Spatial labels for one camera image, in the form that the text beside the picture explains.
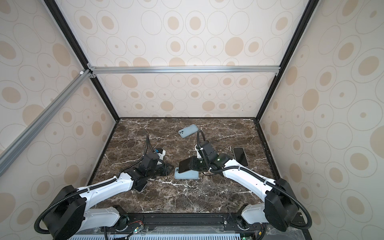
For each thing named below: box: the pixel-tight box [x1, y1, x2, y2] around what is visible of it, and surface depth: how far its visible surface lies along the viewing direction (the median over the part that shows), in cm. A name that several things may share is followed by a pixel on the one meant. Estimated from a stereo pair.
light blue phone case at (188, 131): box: [178, 124, 199, 138], surface depth 115 cm
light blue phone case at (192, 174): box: [174, 167, 199, 180], surface depth 91 cm
